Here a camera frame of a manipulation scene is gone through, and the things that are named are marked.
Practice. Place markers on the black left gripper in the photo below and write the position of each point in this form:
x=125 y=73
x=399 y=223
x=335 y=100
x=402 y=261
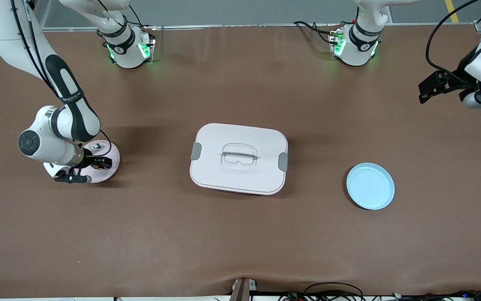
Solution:
x=459 y=79

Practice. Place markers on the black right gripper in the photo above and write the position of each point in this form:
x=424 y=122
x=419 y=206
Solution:
x=90 y=161

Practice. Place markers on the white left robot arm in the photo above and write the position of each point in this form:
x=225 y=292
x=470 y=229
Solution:
x=359 y=50

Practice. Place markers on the pink box with white lid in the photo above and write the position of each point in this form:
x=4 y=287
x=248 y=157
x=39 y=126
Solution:
x=240 y=177

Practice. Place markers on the pink round plate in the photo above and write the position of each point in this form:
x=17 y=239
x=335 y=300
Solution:
x=113 y=161

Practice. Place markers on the light blue round plate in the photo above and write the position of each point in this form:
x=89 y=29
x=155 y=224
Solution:
x=370 y=186

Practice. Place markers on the grey table edge bracket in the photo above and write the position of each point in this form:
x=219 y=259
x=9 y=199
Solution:
x=242 y=290

